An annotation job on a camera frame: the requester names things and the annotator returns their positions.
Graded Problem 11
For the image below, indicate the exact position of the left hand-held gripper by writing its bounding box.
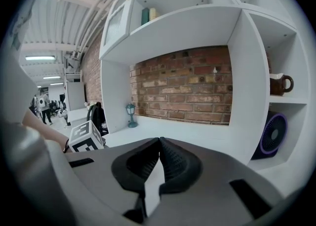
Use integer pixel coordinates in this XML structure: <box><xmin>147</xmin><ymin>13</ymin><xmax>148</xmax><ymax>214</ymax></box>
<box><xmin>68</xmin><ymin>120</ymin><xmax>105</xmax><ymax>154</ymax></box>

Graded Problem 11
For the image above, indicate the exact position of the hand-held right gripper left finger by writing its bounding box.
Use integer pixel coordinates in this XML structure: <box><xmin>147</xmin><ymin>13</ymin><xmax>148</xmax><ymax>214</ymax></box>
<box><xmin>63</xmin><ymin>136</ymin><xmax>162</xmax><ymax>226</ymax></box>

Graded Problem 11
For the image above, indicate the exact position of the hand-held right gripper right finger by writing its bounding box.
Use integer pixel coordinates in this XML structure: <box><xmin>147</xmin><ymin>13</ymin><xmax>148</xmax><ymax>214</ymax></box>
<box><xmin>147</xmin><ymin>136</ymin><xmax>284</xmax><ymax>226</ymax></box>

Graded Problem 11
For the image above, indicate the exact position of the person's left forearm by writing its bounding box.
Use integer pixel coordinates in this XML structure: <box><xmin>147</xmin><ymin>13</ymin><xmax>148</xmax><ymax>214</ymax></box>
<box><xmin>21</xmin><ymin>108</ymin><xmax>70</xmax><ymax>152</ymax></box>

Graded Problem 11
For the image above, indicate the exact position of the black purple round fan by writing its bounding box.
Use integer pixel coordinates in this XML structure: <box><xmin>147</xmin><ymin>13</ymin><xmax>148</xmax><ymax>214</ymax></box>
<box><xmin>250</xmin><ymin>112</ymin><xmax>289</xmax><ymax>161</ymax></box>

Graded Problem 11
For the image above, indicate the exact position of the white side table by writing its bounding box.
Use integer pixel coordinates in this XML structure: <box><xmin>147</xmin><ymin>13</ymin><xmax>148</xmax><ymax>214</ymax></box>
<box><xmin>66</xmin><ymin>108</ymin><xmax>90</xmax><ymax>128</ymax></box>

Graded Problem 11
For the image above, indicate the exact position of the black backpack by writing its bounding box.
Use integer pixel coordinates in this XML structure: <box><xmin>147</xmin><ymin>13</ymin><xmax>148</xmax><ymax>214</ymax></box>
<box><xmin>86</xmin><ymin>101</ymin><xmax>107</xmax><ymax>137</ymax></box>

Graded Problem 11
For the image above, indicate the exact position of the white tall cabinet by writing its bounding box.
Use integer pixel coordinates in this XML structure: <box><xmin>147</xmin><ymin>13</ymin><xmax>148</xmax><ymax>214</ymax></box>
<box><xmin>64</xmin><ymin>70</ymin><xmax>87</xmax><ymax>112</ymax></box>

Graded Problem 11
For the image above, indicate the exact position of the teal lantern ornament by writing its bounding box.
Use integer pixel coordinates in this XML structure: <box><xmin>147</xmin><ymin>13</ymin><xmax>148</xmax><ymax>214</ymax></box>
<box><xmin>125</xmin><ymin>102</ymin><xmax>139</xmax><ymax>129</ymax></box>

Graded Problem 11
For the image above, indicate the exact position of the brown ceramic mug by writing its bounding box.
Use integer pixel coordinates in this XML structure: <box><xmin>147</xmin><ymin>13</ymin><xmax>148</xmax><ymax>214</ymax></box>
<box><xmin>269</xmin><ymin>73</ymin><xmax>295</xmax><ymax>97</ymax></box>

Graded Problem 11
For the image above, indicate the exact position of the green book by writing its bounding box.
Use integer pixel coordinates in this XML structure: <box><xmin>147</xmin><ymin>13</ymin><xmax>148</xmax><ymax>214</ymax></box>
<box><xmin>141</xmin><ymin>7</ymin><xmax>150</xmax><ymax>27</ymax></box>

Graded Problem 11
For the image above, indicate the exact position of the cream book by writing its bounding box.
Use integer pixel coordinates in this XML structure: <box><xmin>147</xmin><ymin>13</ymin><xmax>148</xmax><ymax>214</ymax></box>
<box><xmin>149</xmin><ymin>7</ymin><xmax>159</xmax><ymax>22</ymax></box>

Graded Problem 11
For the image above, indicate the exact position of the white hutch shelf unit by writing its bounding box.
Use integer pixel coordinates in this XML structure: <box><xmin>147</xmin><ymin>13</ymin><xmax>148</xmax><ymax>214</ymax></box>
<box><xmin>98</xmin><ymin>0</ymin><xmax>312</xmax><ymax>171</ymax></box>

